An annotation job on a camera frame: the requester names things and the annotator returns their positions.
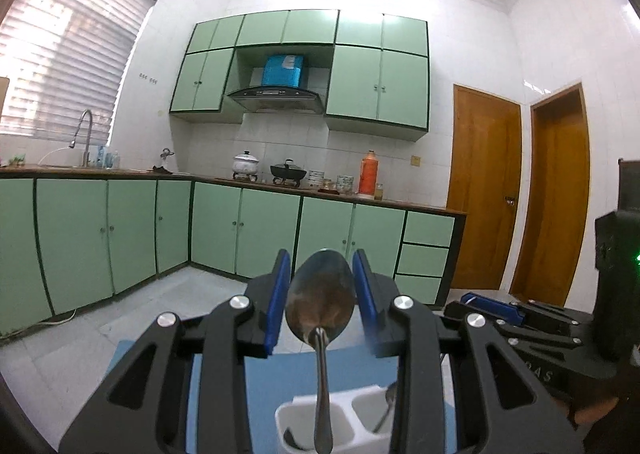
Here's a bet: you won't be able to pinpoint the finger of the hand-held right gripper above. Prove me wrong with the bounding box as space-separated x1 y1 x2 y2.
444 291 597 335
492 321 586 351

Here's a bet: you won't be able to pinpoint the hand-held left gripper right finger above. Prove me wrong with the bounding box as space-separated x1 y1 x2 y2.
351 249 583 454

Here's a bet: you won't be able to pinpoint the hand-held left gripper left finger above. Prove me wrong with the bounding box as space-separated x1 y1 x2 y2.
59 249 292 454

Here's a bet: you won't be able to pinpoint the metal spoon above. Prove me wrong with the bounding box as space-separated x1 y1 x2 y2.
284 248 357 454
372 381 399 435

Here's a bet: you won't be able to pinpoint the white utensil holder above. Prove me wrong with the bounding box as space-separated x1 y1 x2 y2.
274 384 400 454

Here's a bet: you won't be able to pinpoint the person's right hand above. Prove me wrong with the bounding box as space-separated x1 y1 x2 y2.
564 395 626 431

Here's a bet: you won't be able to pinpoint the blue table cover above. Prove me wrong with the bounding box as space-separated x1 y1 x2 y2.
112 338 457 454

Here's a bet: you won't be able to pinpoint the plain wooden door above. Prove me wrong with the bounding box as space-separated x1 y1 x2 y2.
510 81 591 307

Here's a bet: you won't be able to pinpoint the orange thermos flask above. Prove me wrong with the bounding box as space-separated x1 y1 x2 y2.
357 150 377 200

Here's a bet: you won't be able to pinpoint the gas stove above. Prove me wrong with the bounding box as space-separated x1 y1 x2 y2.
216 172 313 190

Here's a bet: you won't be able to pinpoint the black wok with lid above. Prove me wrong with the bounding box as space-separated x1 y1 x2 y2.
270 159 306 181

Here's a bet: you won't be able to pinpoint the white lidded pot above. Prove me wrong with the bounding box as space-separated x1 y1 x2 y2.
232 150 261 175

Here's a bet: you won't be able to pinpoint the range hood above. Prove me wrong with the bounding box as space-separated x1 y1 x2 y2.
226 84 323 116

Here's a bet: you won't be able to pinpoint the green lower kitchen cabinets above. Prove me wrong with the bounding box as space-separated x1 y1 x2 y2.
0 165 467 335

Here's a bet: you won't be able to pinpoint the blue box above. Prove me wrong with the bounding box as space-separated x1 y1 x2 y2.
262 54 306 87

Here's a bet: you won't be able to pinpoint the steel kitchen faucet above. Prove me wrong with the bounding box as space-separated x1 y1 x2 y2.
69 109 95 168

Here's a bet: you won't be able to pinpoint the white window blind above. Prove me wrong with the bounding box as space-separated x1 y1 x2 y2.
0 0 159 147

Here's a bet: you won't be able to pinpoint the wooden door with handle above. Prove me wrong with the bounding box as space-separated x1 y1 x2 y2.
446 83 522 292

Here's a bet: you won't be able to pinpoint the green upper wall cabinets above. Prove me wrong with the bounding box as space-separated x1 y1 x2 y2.
169 9 431 142

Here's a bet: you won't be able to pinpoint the white floor cable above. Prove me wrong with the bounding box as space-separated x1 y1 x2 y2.
30 309 77 331

